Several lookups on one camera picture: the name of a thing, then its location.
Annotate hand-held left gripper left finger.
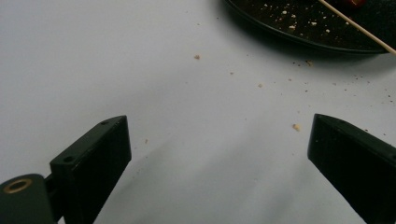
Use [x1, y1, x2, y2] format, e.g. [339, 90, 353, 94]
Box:
[49, 115, 133, 224]

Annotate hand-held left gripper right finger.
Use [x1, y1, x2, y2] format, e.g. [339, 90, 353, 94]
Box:
[307, 113, 396, 224]

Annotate thin wooden skewer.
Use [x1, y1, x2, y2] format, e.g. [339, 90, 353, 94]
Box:
[317, 0, 396, 56]

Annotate round black plate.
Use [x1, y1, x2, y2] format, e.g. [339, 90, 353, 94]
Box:
[222, 0, 396, 56]

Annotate scattered food crumbs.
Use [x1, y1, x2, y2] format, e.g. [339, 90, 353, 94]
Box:
[143, 3, 394, 147]

